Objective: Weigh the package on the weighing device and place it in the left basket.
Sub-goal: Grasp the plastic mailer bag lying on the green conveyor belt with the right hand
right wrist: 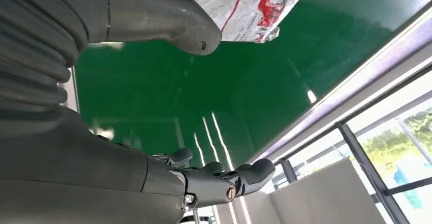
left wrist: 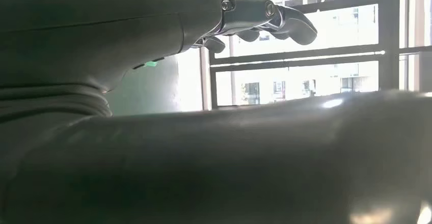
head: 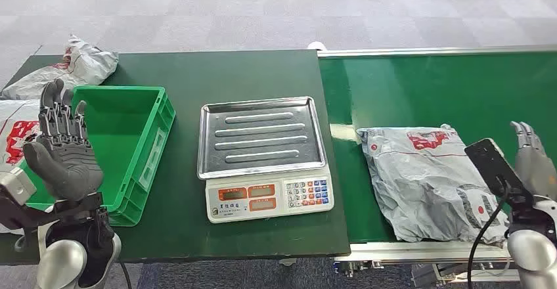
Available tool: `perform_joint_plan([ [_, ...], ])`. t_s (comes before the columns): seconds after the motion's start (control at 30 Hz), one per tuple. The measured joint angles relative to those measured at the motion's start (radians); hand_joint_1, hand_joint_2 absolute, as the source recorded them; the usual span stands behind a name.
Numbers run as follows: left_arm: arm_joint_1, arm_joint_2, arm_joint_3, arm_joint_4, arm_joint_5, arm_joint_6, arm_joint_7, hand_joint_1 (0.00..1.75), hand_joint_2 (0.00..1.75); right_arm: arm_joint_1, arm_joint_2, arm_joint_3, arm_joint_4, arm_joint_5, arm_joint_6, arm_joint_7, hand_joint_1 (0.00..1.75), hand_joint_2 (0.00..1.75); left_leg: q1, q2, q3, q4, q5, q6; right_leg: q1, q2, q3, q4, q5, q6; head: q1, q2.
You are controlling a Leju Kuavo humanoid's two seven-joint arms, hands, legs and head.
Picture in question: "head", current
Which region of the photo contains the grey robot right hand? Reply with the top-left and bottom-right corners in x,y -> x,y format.
510,121 -> 557,202

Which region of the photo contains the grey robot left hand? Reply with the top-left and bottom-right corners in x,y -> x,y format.
22,78 -> 104,202

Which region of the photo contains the green plastic basket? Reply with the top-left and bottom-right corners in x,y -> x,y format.
19,85 -> 177,228

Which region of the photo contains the white mailer package red print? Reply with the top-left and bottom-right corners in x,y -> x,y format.
0,99 -> 43,236

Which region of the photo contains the small grey mailer package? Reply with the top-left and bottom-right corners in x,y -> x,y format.
1,33 -> 120,101

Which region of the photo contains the green belt conveyor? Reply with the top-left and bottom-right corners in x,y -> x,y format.
317,45 -> 557,284

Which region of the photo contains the white electronic scale steel tray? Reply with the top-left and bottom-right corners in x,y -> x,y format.
196,96 -> 336,225

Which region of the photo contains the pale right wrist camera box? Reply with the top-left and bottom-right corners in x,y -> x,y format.
464,137 -> 535,206

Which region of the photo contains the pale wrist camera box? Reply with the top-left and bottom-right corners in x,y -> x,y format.
0,166 -> 57,232
464,137 -> 535,206

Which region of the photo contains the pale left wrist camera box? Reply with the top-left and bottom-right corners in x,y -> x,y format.
0,166 -> 57,232

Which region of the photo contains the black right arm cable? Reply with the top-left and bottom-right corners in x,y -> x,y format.
466,178 -> 511,289

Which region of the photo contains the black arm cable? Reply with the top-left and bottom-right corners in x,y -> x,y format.
466,178 -> 511,289
118,259 -> 133,289

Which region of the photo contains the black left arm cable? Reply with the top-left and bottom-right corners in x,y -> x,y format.
118,259 -> 133,289

